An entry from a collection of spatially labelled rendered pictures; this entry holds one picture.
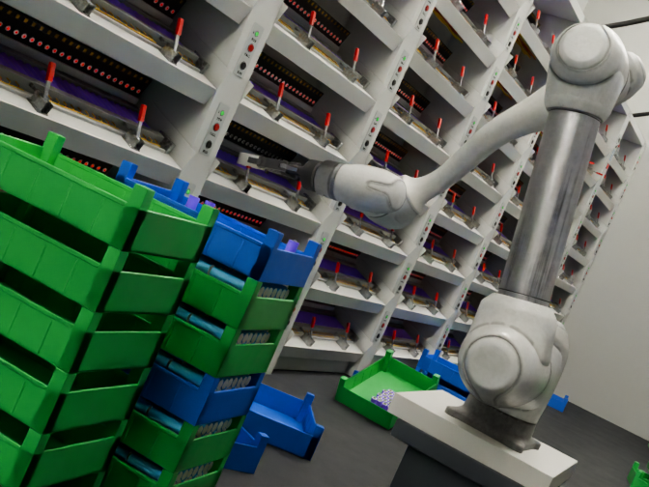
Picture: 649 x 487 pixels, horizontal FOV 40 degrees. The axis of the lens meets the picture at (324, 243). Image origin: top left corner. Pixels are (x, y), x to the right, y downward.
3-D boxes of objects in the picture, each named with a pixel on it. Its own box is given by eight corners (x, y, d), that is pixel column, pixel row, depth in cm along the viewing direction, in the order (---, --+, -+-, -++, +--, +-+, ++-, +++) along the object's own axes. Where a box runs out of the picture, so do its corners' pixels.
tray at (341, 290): (377, 314, 324) (403, 286, 321) (299, 298, 270) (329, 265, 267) (343, 274, 332) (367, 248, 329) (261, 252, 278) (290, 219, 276)
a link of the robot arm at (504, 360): (541, 417, 179) (521, 423, 159) (465, 392, 186) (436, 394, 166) (644, 50, 181) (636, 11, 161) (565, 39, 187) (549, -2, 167)
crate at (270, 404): (310, 461, 201) (324, 429, 201) (228, 427, 199) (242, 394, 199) (301, 422, 231) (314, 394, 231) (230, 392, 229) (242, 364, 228)
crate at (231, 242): (303, 287, 153) (323, 244, 152) (258, 281, 134) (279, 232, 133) (163, 219, 163) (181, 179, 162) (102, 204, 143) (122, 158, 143)
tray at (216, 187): (311, 235, 261) (333, 211, 259) (193, 193, 207) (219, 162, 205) (271, 189, 269) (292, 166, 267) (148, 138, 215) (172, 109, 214)
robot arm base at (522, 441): (544, 448, 200) (554, 426, 200) (520, 453, 180) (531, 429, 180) (472, 410, 209) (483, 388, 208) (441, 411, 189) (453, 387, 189)
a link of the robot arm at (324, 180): (345, 204, 215) (324, 199, 217) (355, 168, 215) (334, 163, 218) (328, 197, 207) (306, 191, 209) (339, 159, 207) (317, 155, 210)
